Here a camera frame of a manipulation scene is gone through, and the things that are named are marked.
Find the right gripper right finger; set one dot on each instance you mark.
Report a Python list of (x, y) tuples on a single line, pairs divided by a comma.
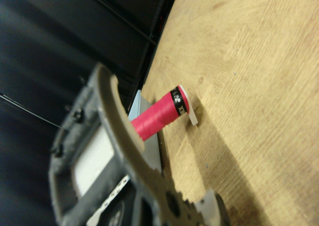
[(129, 146)]

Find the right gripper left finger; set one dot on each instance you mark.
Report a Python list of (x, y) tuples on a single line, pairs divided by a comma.
[(65, 186)]

